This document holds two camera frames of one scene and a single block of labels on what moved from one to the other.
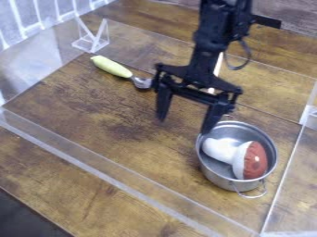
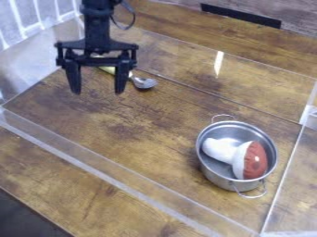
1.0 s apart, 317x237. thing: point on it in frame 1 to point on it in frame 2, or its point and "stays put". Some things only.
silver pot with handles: x=216 y=172 stays put
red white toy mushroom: x=245 y=155 stays put
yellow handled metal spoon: x=117 y=68 stays put
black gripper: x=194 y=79 to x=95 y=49
